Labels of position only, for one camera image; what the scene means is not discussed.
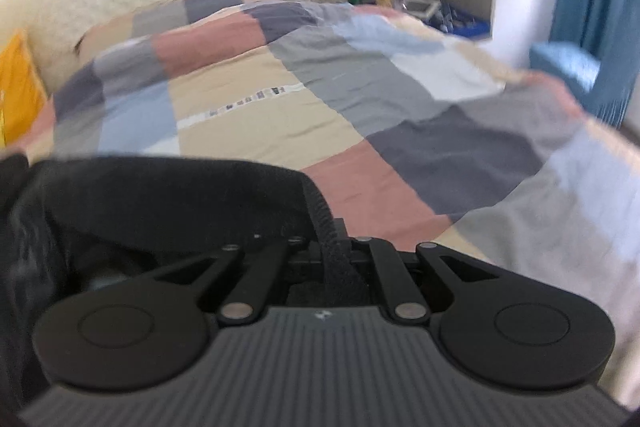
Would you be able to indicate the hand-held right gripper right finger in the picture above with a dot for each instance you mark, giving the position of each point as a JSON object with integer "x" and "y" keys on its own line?
{"x": 375, "y": 257}

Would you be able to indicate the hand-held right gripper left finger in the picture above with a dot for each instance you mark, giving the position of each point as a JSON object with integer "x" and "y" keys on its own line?
{"x": 280, "y": 257}

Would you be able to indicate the black garment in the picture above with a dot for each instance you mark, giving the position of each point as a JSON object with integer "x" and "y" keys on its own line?
{"x": 150, "y": 207}

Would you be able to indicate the checked patchwork quilt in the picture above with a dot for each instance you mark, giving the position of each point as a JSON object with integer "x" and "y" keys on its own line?
{"x": 325, "y": 117}

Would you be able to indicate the blue tray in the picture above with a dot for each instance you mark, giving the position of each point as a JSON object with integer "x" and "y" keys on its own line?
{"x": 465, "y": 26}

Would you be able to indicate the white framed tablet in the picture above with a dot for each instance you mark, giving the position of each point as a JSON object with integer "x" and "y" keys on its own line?
{"x": 424, "y": 7}

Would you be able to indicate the checked pillow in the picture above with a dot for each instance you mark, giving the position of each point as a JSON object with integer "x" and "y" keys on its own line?
{"x": 150, "y": 19}

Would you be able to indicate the yellow crown pillow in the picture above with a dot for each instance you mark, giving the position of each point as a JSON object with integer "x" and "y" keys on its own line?
{"x": 17, "y": 92}

